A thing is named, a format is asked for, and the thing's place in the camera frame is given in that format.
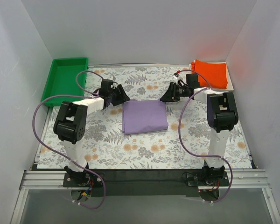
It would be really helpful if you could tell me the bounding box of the purple t shirt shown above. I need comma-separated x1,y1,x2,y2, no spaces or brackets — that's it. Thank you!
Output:
122,100,168,135

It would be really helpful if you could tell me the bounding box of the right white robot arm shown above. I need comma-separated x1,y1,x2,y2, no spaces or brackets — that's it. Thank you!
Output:
160,70,238,184

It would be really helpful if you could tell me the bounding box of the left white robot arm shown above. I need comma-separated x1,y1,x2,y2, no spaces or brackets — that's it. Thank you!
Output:
53,79,130,186

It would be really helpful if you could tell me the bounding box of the floral patterned table mat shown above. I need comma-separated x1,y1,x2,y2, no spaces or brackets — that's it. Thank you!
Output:
36,66,252,170

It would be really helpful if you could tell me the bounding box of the folded orange t shirt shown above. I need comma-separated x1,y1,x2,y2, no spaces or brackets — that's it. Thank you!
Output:
190,59,229,90

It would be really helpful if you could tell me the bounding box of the green plastic tray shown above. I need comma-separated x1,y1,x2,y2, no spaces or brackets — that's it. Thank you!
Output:
42,57,88,107

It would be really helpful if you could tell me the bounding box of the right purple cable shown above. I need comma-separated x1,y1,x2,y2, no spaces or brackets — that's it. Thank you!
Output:
172,70,234,203

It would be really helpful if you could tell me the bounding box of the purple cable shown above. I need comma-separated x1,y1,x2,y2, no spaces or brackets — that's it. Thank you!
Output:
172,70,234,203
32,70,107,210

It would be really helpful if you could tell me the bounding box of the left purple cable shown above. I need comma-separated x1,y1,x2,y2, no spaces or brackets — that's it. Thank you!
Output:
32,70,107,210

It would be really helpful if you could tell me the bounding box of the aluminium frame rail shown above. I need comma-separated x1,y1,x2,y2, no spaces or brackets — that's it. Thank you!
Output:
11,169,280,224

